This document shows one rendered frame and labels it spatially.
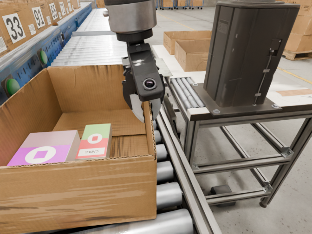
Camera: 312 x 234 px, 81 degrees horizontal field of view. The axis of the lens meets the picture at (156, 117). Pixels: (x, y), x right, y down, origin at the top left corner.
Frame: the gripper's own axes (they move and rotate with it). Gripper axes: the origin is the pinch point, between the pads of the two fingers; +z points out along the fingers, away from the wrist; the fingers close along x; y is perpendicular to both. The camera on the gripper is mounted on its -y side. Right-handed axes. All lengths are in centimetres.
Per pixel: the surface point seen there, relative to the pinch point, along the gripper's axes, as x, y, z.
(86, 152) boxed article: 16.1, -3.1, 3.8
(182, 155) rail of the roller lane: -7.0, -4.4, 10.8
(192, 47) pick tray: -42, 78, 8
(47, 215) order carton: 20.6, -17.5, 2.2
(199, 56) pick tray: -35, 51, 5
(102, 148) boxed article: 12.3, -2.3, 4.1
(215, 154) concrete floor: -56, 57, 91
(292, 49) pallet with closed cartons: -320, 263, 100
